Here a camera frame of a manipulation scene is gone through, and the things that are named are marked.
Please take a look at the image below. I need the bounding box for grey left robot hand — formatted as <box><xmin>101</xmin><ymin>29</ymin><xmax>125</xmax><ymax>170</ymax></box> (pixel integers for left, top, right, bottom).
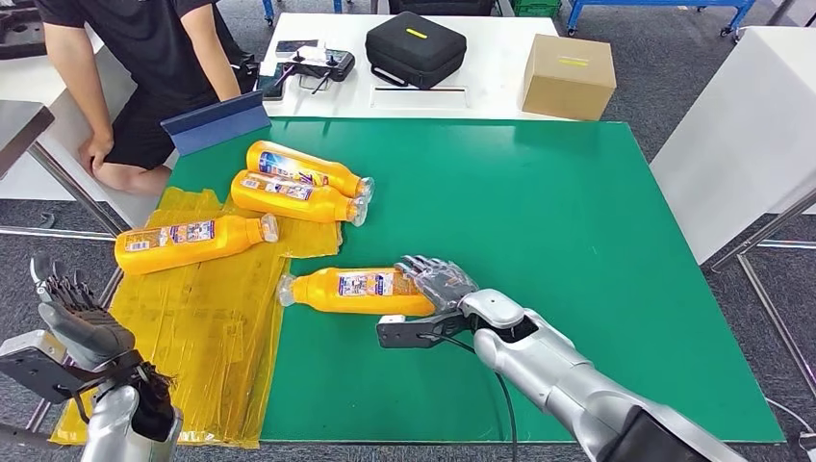
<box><xmin>28</xmin><ymin>253</ymin><xmax>139</xmax><ymax>372</ymax></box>

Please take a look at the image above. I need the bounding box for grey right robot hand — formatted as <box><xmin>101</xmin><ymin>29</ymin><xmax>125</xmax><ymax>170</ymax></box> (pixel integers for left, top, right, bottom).
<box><xmin>395</xmin><ymin>254</ymin><xmax>479</xmax><ymax>314</ymax></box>

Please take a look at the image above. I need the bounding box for orange detergent bottle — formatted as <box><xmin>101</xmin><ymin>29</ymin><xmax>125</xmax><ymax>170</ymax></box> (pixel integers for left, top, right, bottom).
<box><xmin>230</xmin><ymin>169</ymin><xmax>370</xmax><ymax>227</ymax></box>
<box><xmin>115</xmin><ymin>213</ymin><xmax>280</xmax><ymax>276</ymax></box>
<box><xmin>277</xmin><ymin>266</ymin><xmax>438</xmax><ymax>317</ymax></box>
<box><xmin>245</xmin><ymin>140</ymin><xmax>375</xmax><ymax>199</ymax></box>

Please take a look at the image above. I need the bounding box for green table mat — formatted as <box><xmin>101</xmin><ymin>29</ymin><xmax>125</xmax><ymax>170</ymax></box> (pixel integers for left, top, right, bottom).
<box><xmin>164</xmin><ymin>116</ymin><xmax>785</xmax><ymax>445</ymax></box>

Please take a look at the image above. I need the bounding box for grey table with steel leg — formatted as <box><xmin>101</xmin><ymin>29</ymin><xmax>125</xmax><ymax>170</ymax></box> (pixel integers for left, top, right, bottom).
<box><xmin>0</xmin><ymin>100</ymin><xmax>132</xmax><ymax>243</ymax></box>

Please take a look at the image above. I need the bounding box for white desk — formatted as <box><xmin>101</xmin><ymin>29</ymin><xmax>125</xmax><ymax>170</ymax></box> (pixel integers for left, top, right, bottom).
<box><xmin>258</xmin><ymin>13</ymin><xmax>575</xmax><ymax>121</ymax></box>

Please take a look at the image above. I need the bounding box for black zipped carrying case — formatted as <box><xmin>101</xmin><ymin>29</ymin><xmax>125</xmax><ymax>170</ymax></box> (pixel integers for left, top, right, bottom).
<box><xmin>365</xmin><ymin>11</ymin><xmax>468</xmax><ymax>90</ymax></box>

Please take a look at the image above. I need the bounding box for blue tablet case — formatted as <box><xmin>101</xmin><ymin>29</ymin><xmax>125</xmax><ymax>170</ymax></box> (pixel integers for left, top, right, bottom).
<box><xmin>160</xmin><ymin>90</ymin><xmax>272</xmax><ymax>158</ymax></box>

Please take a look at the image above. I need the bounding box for brown cardboard box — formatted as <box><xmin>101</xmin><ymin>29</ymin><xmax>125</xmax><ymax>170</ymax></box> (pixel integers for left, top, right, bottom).
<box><xmin>521</xmin><ymin>33</ymin><xmax>618</xmax><ymax>121</ymax></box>

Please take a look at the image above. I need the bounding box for black remote controller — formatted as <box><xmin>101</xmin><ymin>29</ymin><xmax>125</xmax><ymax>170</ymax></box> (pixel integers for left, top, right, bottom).
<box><xmin>278</xmin><ymin>47</ymin><xmax>356</xmax><ymax>95</ymax></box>

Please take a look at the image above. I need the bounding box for white bench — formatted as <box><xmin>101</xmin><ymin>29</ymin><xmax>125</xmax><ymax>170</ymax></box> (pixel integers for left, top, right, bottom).
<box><xmin>0</xmin><ymin>28</ymin><xmax>176</xmax><ymax>231</ymax></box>

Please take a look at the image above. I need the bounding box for dark tablet device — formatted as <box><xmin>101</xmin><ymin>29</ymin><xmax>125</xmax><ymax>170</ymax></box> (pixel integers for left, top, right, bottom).
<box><xmin>256</xmin><ymin>62</ymin><xmax>285</xmax><ymax>102</ymax></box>

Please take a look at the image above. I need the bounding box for black case behind desk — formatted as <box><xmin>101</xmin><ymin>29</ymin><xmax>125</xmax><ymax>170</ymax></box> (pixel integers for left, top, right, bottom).
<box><xmin>387</xmin><ymin>0</ymin><xmax>498</xmax><ymax>16</ymax></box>

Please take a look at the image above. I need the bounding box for green plastic crate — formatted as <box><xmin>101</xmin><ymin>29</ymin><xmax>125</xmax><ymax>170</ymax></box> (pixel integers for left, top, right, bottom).
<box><xmin>509</xmin><ymin>0</ymin><xmax>564</xmax><ymax>19</ymax></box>

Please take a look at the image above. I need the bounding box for person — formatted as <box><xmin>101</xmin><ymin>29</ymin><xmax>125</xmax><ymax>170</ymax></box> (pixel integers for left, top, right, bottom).
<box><xmin>35</xmin><ymin>0</ymin><xmax>260</xmax><ymax>195</ymax></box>

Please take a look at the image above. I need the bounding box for black moulded tray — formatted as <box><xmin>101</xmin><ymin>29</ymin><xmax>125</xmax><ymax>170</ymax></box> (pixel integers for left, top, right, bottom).
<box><xmin>0</xmin><ymin>0</ymin><xmax>49</xmax><ymax>61</ymax></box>

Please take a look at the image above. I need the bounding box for white side table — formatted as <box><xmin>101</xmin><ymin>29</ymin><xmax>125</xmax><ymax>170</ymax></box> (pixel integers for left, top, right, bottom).
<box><xmin>649</xmin><ymin>25</ymin><xmax>816</xmax><ymax>266</ymax></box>

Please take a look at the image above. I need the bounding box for blue metal cart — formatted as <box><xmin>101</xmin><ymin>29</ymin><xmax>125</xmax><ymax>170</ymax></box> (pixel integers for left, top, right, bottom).
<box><xmin>566</xmin><ymin>0</ymin><xmax>760</xmax><ymax>37</ymax></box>

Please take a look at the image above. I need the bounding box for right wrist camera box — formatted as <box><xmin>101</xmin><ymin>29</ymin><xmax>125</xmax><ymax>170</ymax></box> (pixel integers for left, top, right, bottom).
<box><xmin>375</xmin><ymin>311</ymin><xmax>476</xmax><ymax>350</ymax></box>

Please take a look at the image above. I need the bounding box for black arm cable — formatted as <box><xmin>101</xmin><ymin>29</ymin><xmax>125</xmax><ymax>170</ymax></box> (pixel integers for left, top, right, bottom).
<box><xmin>421</xmin><ymin>331</ymin><xmax>519</xmax><ymax>462</ymax></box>

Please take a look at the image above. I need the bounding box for blue trolley frame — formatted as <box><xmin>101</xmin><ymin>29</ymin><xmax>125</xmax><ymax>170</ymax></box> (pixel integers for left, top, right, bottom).
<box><xmin>260</xmin><ymin>0</ymin><xmax>348</xmax><ymax>27</ymax></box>

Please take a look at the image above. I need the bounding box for steel side table frame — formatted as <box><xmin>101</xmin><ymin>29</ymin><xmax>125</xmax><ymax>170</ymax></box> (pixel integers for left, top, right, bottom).
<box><xmin>703</xmin><ymin>190</ymin><xmax>816</xmax><ymax>397</ymax></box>

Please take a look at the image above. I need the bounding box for white floor cable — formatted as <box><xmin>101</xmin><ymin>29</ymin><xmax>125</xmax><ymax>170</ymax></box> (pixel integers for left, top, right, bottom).
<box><xmin>763</xmin><ymin>395</ymin><xmax>816</xmax><ymax>441</ymax></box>

